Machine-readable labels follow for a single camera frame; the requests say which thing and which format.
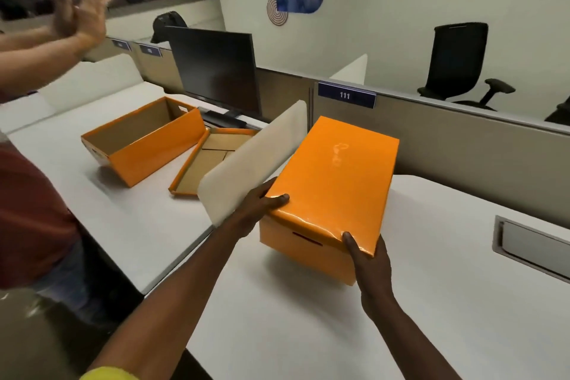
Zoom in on person's left hand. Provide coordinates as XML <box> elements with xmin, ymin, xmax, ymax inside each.
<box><xmin>221</xmin><ymin>177</ymin><xmax>290</xmax><ymax>239</ymax></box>

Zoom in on person's right hand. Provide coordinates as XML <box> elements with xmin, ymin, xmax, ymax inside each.
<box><xmin>342</xmin><ymin>231</ymin><xmax>397</xmax><ymax>319</ymax></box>

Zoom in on orange cardboard shoe box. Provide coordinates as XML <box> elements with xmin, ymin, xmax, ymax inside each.
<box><xmin>259</xmin><ymin>214</ymin><xmax>358</xmax><ymax>286</ymax></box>
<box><xmin>80</xmin><ymin>96</ymin><xmax>206</xmax><ymax>188</ymax></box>

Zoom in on orange shoe box lid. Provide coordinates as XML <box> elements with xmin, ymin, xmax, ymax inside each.
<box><xmin>267</xmin><ymin>115</ymin><xmax>400</xmax><ymax>258</ymax></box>
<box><xmin>168</xmin><ymin>127</ymin><xmax>261</xmax><ymax>197</ymax></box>

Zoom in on person's right forearm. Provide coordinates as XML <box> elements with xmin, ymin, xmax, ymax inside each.
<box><xmin>362</xmin><ymin>300</ymin><xmax>465</xmax><ymax>380</ymax></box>

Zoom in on another person's forearm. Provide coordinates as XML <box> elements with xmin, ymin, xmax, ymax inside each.
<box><xmin>0</xmin><ymin>28</ymin><xmax>92</xmax><ymax>97</ymax></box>

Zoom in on person's left forearm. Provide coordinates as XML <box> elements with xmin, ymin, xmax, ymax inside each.
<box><xmin>87</xmin><ymin>219</ymin><xmax>248</xmax><ymax>377</ymax></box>

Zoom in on white desk divider panel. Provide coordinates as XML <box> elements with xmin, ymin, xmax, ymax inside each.
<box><xmin>42</xmin><ymin>53</ymin><xmax>144</xmax><ymax>111</ymax></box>
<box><xmin>197</xmin><ymin>100</ymin><xmax>308</xmax><ymax>227</ymax></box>
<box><xmin>329</xmin><ymin>54</ymin><xmax>368</xmax><ymax>85</ymax></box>

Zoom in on blue desk number plate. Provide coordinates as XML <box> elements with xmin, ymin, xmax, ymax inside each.
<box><xmin>317</xmin><ymin>81</ymin><xmax>377</xmax><ymax>109</ymax></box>

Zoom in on black computer monitor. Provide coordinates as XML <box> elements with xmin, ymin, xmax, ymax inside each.
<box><xmin>167</xmin><ymin>25</ymin><xmax>263</xmax><ymax>129</ymax></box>

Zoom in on black office chair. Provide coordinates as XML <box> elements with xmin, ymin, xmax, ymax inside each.
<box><xmin>544</xmin><ymin>96</ymin><xmax>570</xmax><ymax>126</ymax></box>
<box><xmin>417</xmin><ymin>22</ymin><xmax>517</xmax><ymax>111</ymax></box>

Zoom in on yellow sleeve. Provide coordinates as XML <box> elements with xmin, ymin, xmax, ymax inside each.
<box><xmin>79</xmin><ymin>366</ymin><xmax>140</xmax><ymax>380</ymax></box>

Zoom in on grey desk cable tray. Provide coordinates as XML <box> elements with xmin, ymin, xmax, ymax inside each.
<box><xmin>492</xmin><ymin>215</ymin><xmax>570</xmax><ymax>284</ymax></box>

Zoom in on brown spiral wall decal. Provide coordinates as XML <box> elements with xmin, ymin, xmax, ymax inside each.
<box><xmin>267</xmin><ymin>0</ymin><xmax>289</xmax><ymax>27</ymax></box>

